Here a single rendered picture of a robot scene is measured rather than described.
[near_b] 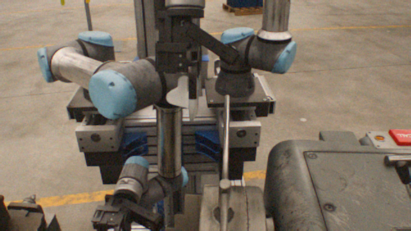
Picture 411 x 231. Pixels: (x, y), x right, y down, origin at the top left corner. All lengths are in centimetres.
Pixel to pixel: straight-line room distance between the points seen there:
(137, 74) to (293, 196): 43
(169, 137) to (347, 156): 47
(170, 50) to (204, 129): 69
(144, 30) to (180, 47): 74
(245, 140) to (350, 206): 56
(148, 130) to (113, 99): 54
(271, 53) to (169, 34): 53
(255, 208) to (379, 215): 23
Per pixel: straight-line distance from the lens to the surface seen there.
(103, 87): 77
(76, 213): 250
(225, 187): 58
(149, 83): 78
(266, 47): 110
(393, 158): 83
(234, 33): 116
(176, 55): 62
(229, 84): 120
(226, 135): 68
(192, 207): 75
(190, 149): 132
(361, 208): 70
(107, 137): 116
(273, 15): 108
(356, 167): 80
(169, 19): 63
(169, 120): 91
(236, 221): 65
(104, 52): 119
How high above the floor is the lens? 171
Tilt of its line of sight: 30 degrees down
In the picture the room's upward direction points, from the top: straight up
